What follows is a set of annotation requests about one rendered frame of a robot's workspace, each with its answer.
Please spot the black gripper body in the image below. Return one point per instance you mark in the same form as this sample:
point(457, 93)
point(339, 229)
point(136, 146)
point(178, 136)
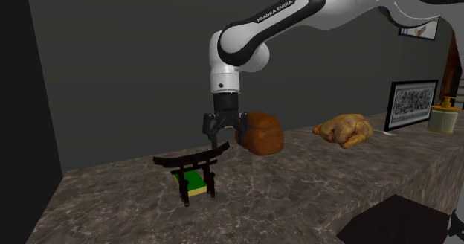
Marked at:
point(226, 105)

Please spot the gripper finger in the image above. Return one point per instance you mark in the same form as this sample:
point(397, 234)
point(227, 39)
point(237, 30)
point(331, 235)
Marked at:
point(243, 125)
point(209, 125)

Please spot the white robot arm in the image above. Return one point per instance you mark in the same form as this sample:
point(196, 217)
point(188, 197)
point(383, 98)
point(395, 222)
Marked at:
point(232, 43)

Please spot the brown bread loaf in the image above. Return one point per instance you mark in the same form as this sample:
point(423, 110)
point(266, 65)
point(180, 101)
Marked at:
point(264, 134)

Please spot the dark torii gate figure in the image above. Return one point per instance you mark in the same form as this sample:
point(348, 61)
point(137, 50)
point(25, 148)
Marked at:
point(181, 160)

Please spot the green and yellow sponge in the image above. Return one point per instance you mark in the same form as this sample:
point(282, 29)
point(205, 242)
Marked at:
point(194, 182)

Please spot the roast chicken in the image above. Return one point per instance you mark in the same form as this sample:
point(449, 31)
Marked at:
point(344, 129)

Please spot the black framed picture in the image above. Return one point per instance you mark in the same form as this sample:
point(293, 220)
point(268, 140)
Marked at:
point(413, 103)

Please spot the dark robot stand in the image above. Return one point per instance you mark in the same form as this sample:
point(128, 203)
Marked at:
point(395, 223)

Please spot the yellow soap dispenser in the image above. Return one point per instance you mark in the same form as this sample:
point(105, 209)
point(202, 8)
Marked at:
point(442, 121)

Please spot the wall picture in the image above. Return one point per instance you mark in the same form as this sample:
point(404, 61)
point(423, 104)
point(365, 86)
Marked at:
point(424, 31)

